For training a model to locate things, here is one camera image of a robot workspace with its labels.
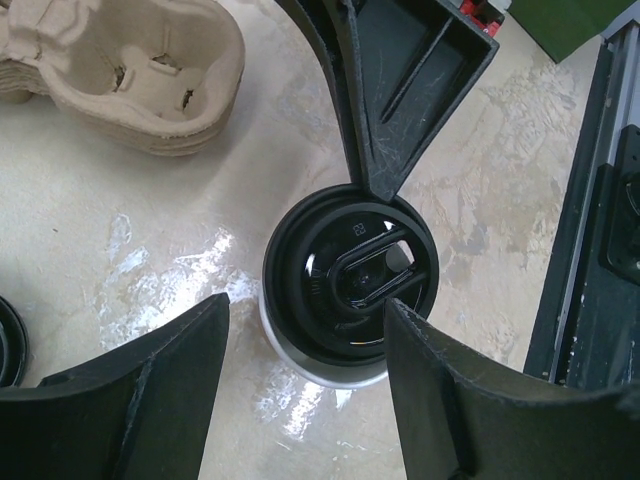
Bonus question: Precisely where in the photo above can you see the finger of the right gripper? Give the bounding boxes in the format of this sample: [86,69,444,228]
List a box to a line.
[278,0,499,202]

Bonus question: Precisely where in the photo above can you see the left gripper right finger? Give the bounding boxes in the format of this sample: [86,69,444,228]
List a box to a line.
[384,299,639,479]

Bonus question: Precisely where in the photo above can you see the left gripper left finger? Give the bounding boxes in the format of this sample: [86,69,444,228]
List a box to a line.
[1,293,230,479]

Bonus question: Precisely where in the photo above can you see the single brown paper cup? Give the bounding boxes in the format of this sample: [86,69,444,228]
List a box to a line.
[258,291,388,390]

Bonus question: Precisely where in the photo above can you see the black cup lid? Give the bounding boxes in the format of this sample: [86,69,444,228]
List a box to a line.
[262,184,439,367]

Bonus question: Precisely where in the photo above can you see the red straw cup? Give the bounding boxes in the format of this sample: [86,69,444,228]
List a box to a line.
[459,0,511,37]

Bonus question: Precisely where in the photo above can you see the stack of black lids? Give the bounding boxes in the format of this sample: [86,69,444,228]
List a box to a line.
[1,298,30,388]

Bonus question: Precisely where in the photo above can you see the green paper bag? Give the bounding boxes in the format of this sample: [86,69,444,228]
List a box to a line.
[509,0,633,63]

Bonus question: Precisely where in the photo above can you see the stack of cup carriers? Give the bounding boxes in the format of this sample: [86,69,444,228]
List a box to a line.
[1,0,245,157]

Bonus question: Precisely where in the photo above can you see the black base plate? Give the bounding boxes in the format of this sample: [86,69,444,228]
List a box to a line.
[524,22,640,390]

